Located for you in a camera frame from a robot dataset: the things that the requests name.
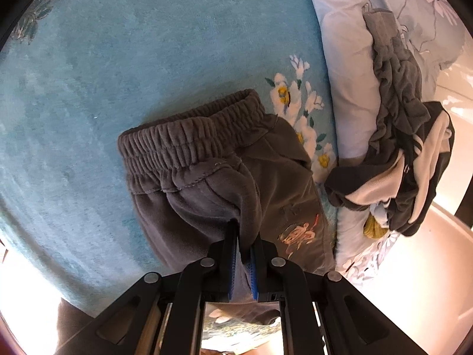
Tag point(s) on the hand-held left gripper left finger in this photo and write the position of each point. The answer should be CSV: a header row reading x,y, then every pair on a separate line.
x,y
232,266

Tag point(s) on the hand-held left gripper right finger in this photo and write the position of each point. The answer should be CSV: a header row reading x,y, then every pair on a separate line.
x,y
254,271

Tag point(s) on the grey sweatpants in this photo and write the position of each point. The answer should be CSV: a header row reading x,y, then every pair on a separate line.
x,y
207,192

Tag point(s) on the dark and white jacket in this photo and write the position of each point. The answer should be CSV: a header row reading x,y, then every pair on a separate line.
x,y
369,188

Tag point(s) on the blue floral blanket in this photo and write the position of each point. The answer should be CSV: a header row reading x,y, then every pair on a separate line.
x,y
129,63

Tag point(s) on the light floral duvet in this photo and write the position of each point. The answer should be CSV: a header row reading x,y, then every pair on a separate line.
x,y
347,63

